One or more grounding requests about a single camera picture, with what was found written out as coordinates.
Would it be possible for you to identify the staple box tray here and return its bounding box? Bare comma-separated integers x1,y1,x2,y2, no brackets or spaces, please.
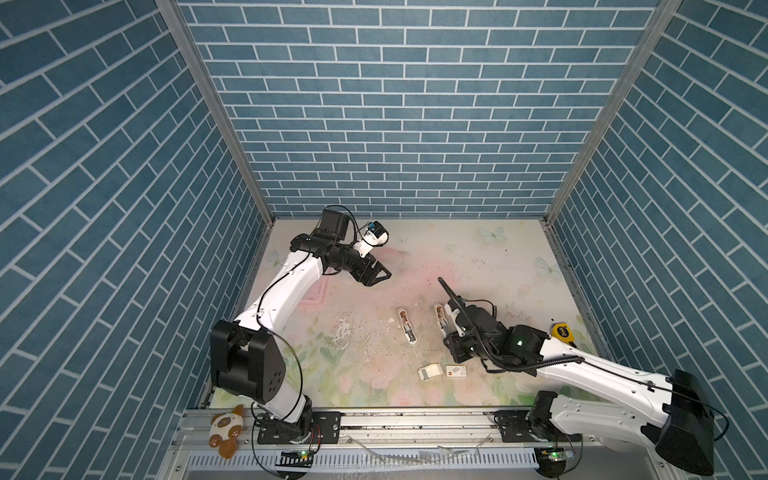
417,363,443,381

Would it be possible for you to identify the aluminium corner frame post right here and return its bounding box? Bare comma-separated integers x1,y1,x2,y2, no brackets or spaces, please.
544,0,685,226

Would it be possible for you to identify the brown white plush toy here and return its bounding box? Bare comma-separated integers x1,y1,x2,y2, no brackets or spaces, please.
208,405,244,459

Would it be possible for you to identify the aluminium corner frame post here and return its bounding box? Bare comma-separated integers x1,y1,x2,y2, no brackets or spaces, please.
154,0,276,226
544,0,685,226

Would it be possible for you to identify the aluminium corner frame post left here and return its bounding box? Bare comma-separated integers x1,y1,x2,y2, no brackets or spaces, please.
154,0,276,226

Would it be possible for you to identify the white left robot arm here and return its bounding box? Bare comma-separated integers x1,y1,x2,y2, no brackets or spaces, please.
210,205,391,441

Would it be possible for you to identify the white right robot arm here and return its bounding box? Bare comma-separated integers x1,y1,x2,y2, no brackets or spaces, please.
435,299,717,476

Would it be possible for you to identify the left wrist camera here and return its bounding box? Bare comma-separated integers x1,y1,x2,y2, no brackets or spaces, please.
356,221,389,256

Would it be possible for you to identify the white staple box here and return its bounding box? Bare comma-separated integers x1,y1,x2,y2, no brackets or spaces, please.
445,365,467,379

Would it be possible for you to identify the pink phone case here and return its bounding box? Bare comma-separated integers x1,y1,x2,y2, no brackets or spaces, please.
299,276,329,307

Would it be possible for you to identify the yellow tape measure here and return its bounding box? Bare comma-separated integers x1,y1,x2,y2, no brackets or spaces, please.
550,323,575,346

